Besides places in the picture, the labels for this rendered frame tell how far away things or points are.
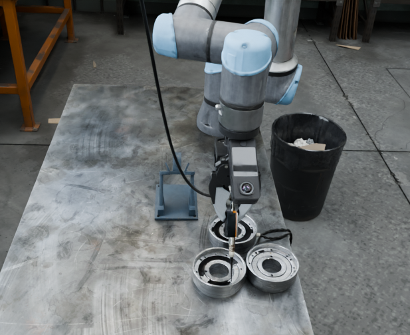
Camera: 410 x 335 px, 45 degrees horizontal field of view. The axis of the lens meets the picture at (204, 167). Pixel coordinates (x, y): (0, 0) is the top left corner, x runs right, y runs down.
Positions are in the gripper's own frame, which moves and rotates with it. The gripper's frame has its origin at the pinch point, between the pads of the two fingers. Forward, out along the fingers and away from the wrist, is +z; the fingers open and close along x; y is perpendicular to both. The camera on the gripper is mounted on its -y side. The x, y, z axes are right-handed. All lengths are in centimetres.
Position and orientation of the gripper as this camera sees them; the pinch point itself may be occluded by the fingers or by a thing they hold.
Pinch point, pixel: (231, 218)
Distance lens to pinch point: 95.9
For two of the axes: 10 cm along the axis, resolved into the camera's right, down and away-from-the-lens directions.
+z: -0.5, 8.1, 5.8
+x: -10.0, -0.1, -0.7
